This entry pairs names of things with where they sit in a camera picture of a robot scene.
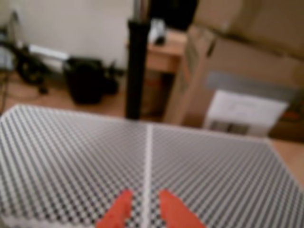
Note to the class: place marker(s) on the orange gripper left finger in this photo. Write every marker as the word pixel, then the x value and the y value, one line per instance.
pixel 116 211

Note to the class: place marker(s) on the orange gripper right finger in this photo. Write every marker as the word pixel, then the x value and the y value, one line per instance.
pixel 177 213

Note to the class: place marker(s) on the checkerboard paper sheet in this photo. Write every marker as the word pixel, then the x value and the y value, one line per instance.
pixel 213 178
pixel 71 161

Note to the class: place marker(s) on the black bag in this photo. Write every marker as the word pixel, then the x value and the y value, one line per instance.
pixel 88 80

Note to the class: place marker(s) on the black stand pole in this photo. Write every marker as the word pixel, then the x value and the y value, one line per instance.
pixel 136 71

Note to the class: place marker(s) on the large cardboard box with label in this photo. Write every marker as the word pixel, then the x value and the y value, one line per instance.
pixel 237 76

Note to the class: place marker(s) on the wooden side table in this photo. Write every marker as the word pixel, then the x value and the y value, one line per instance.
pixel 164 57

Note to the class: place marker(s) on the black tangled equipment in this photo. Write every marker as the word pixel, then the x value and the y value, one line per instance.
pixel 28 69

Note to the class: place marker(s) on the white small object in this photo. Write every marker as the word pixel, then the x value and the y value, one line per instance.
pixel 158 31

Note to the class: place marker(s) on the large dark object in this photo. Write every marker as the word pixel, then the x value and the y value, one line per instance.
pixel 173 12

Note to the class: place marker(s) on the plain cardboard box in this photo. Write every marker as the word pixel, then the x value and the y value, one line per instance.
pixel 256 21

